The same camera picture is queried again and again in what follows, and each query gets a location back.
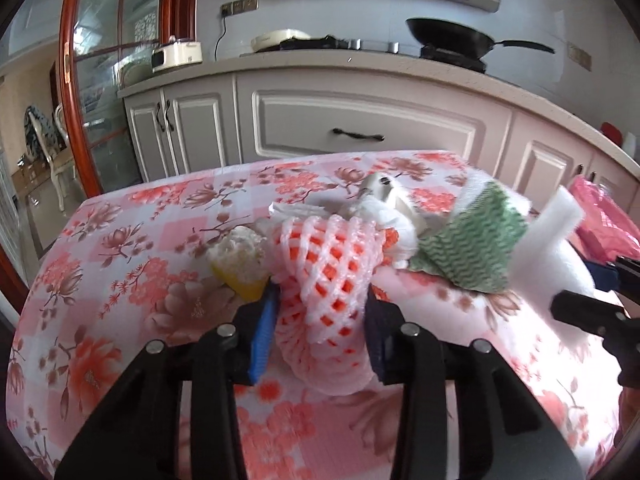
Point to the pink foam fruit net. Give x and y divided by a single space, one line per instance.
325 280

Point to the white and gold wall outlet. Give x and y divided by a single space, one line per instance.
580 56

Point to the white ornate chair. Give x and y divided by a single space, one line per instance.
57 165

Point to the white ceramic jar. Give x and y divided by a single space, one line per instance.
630 142

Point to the yellow sponge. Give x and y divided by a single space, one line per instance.
240 260

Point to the speckled stone countertop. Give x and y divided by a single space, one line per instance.
350 64

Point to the white rolled plastic wrap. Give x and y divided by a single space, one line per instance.
395 230

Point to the white foam block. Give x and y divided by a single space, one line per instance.
550 245

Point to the dark patterned clothes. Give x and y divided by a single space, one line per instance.
37 130

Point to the white cabinet door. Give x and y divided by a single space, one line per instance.
612 170
147 145
200 130
545 160

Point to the black gas stove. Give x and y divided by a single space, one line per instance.
360 46

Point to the gold wall outlet strip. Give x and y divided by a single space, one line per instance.
240 5

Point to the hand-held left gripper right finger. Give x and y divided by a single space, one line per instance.
380 342

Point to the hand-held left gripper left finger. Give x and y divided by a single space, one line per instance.
262 342

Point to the red cup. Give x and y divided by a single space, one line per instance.
611 134

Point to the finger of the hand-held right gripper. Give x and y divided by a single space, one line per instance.
590 312
602 275

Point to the bin with pink bag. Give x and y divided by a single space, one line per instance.
605 210

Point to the wooden framed glass sliding door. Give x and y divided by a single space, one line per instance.
100 85

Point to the small white plastic object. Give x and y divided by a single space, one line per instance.
382 190

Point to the floral tablecloth table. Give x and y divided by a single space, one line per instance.
125 285

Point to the green wavy patterned cloth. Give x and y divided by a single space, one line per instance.
470 250

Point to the white rice cooker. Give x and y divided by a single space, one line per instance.
177 55

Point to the white electric pan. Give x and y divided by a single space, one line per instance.
277 40

